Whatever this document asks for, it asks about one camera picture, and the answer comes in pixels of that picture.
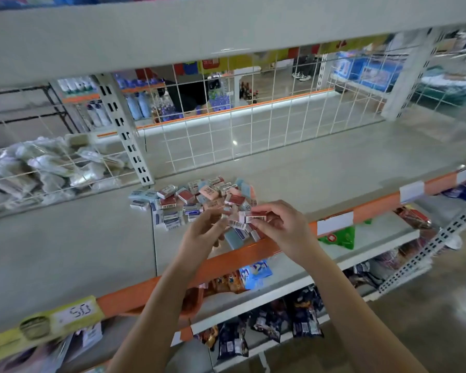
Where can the green packet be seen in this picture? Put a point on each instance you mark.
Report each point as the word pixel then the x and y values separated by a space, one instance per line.
pixel 338 237

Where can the pile of mixed erasers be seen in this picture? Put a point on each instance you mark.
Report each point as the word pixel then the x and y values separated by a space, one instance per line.
pixel 186 202

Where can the blue small snack packet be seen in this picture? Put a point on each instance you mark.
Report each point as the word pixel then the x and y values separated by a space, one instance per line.
pixel 256 274

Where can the white orange metal shelf unit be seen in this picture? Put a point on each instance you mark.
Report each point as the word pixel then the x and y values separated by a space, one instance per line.
pixel 78 244

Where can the person's left hand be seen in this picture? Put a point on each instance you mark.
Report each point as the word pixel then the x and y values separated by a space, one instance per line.
pixel 202 243

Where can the red white small box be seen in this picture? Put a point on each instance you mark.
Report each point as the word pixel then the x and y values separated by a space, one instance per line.
pixel 252 217

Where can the pile of white packets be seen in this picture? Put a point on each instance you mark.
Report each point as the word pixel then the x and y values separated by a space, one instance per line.
pixel 46 171

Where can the black metal rack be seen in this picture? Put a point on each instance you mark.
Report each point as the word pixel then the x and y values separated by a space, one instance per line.
pixel 23 112

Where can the person's left forearm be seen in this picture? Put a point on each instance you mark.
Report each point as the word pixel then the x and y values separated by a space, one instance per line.
pixel 159 322

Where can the row of blue packages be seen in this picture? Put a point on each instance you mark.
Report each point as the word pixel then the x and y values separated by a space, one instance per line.
pixel 369 73

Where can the yellow price label strip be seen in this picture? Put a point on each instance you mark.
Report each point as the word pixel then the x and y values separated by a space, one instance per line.
pixel 39 326

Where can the person's right forearm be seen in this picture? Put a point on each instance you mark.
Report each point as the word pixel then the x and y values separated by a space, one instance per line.
pixel 357 314

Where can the row of dark snack packets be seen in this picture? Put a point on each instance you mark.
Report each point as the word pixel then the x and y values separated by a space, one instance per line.
pixel 287 314

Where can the person's right hand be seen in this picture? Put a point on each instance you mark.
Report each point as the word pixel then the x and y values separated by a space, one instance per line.
pixel 289 230

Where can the row of blue bottles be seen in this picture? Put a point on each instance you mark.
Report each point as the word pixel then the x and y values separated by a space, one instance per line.
pixel 136 101

